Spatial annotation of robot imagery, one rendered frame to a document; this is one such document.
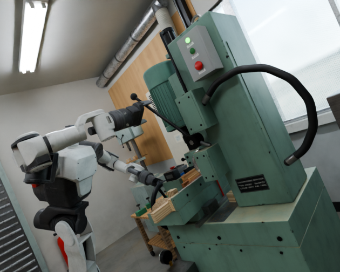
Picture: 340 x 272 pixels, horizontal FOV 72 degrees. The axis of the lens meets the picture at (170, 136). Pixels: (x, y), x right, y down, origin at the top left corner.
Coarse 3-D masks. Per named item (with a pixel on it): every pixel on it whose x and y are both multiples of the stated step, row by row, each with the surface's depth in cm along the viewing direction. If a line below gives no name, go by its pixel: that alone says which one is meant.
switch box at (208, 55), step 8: (192, 32) 79; (200, 32) 78; (184, 40) 82; (192, 40) 80; (200, 40) 78; (208, 40) 80; (184, 48) 83; (200, 48) 79; (208, 48) 79; (184, 56) 84; (192, 56) 82; (200, 56) 80; (208, 56) 78; (216, 56) 81; (192, 64) 83; (208, 64) 79; (216, 64) 79; (192, 72) 84; (208, 72) 80; (200, 80) 87
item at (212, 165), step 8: (216, 144) 92; (200, 152) 88; (208, 152) 87; (216, 152) 90; (200, 160) 89; (208, 160) 87; (216, 160) 88; (224, 160) 92; (200, 168) 90; (208, 168) 88; (216, 168) 87; (224, 168) 90; (208, 176) 89; (216, 176) 87
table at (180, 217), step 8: (224, 176) 118; (216, 184) 112; (224, 184) 116; (200, 192) 103; (208, 192) 107; (216, 192) 110; (192, 200) 99; (200, 200) 102; (184, 208) 94; (192, 208) 97; (200, 208) 100; (168, 216) 97; (176, 216) 93; (184, 216) 93; (192, 216) 96; (152, 224) 106; (160, 224) 102; (168, 224) 98; (176, 224) 95; (184, 224) 92
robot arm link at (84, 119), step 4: (92, 112) 91; (96, 112) 92; (100, 112) 93; (104, 112) 94; (80, 116) 90; (84, 116) 89; (88, 116) 90; (92, 116) 91; (80, 120) 88; (84, 120) 89; (88, 120) 93; (76, 124) 88; (80, 124) 88; (84, 124) 88; (80, 128) 87; (80, 132) 87; (84, 132) 88; (80, 136) 87; (84, 136) 88
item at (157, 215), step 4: (164, 204) 94; (168, 204) 94; (160, 208) 91; (164, 208) 92; (168, 208) 94; (152, 212) 90; (156, 212) 89; (160, 212) 90; (164, 212) 92; (168, 212) 93; (152, 216) 89; (156, 216) 89; (160, 216) 90; (164, 216) 91; (156, 220) 88; (160, 220) 89
